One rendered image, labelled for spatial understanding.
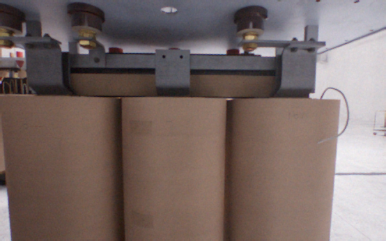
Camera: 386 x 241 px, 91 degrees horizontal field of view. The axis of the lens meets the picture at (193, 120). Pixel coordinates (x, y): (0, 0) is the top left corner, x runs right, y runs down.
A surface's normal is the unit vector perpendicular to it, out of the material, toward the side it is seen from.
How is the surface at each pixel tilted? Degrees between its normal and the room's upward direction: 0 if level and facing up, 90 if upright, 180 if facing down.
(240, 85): 90
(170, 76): 90
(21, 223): 90
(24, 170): 90
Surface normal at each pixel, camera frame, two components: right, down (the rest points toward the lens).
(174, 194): 0.02, 0.08
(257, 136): -0.58, 0.07
